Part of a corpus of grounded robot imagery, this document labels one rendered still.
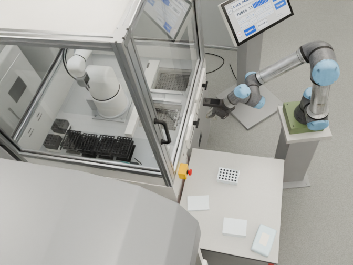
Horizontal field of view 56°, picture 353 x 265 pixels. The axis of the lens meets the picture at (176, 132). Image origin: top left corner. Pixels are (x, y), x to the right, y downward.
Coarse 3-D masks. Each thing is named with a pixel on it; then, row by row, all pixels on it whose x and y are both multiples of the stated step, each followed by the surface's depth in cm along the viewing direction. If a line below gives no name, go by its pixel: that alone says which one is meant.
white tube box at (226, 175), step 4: (220, 168) 203; (224, 168) 202; (220, 172) 203; (224, 172) 202; (228, 172) 200; (232, 172) 200; (236, 172) 202; (220, 176) 200; (224, 176) 199; (228, 176) 199; (232, 176) 199; (236, 176) 198; (220, 180) 199; (224, 180) 198; (228, 180) 198; (232, 180) 199; (236, 180) 197; (232, 184) 199; (236, 184) 198
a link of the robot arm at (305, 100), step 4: (308, 88) 195; (304, 92) 195; (308, 92) 193; (304, 96) 195; (308, 96) 192; (304, 100) 196; (308, 100) 193; (300, 104) 203; (304, 104) 195; (308, 104) 192; (304, 108) 195
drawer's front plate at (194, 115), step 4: (196, 104) 215; (196, 108) 217; (192, 112) 212; (192, 116) 210; (196, 116) 221; (192, 120) 209; (192, 124) 209; (188, 128) 206; (192, 128) 211; (188, 132) 204; (188, 136) 203; (192, 136) 214; (188, 140) 202; (188, 144) 205; (188, 148) 210
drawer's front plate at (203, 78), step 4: (204, 68) 232; (204, 72) 231; (204, 76) 233; (200, 80) 226; (204, 80) 235; (200, 84) 224; (200, 88) 222; (200, 92) 224; (196, 96) 219; (200, 96) 225; (196, 100) 218
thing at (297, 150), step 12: (288, 132) 214; (312, 132) 212; (324, 132) 210; (288, 144) 224; (300, 144) 223; (312, 144) 224; (276, 156) 268; (288, 156) 236; (300, 156) 237; (312, 156) 238; (288, 168) 252; (300, 168) 253; (288, 180) 271; (300, 180) 272
